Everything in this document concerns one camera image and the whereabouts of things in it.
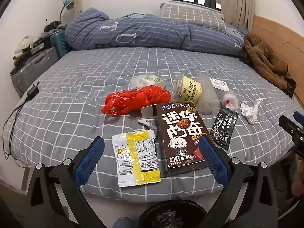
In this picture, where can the blue desk lamp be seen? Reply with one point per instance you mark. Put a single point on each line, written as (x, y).
(69, 4)

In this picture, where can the blue striped quilt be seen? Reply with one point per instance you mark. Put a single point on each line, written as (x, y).
(154, 33)

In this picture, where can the teal suitcase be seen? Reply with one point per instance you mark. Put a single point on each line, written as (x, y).
(59, 44)

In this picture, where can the bin with black liner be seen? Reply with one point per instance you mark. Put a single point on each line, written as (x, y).
(166, 213)

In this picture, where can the brown fleece jacket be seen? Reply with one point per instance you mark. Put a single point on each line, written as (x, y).
(261, 59)

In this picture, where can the white rounded object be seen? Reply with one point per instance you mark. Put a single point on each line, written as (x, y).
(25, 42)

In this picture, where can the white plastic bag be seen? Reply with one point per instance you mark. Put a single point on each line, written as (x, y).
(147, 80)

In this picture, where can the black sachet packet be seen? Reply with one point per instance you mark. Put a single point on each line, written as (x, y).
(224, 128)

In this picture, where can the brown cookie box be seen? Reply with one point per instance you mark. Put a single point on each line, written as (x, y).
(180, 128)

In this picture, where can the small silver wrapper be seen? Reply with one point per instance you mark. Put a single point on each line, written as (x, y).
(148, 123)

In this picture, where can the dark clutter pile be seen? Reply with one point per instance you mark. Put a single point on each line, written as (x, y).
(53, 26)

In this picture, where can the clear bubble plastic bag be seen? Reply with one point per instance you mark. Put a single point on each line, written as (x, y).
(206, 99)

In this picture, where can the grey checked bed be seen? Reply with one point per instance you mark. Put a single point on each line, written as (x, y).
(71, 87)

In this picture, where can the blue slipper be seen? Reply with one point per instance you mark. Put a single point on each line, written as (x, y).
(123, 223)

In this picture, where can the red plastic bag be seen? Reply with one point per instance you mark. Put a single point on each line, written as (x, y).
(133, 98)

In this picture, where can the white tissue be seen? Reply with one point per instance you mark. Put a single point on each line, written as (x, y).
(249, 111)

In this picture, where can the yellow yogurt cup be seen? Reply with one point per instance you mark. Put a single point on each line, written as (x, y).
(187, 89)

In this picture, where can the small clear bag red bits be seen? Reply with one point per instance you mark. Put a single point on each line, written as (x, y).
(229, 99)

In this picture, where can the beige curtain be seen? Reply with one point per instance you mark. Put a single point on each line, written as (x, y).
(237, 2)

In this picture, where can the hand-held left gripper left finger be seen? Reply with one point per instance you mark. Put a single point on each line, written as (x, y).
(90, 161)

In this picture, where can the person's right hand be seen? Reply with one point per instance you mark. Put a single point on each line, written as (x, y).
(298, 175)

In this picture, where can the grey checked pillow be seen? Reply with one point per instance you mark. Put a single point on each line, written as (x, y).
(190, 16)

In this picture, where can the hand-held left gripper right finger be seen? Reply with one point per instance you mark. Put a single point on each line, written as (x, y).
(213, 161)

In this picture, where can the grey suitcase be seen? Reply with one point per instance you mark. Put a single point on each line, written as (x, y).
(35, 64)

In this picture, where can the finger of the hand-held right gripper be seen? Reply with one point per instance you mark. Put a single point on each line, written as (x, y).
(299, 116)
(291, 127)

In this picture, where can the yellow white snack packet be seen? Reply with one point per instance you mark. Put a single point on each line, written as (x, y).
(137, 156)

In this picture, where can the wooden headboard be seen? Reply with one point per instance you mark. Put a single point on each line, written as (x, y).
(285, 40)

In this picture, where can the white earphone box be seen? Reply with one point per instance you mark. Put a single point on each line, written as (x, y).
(219, 84)

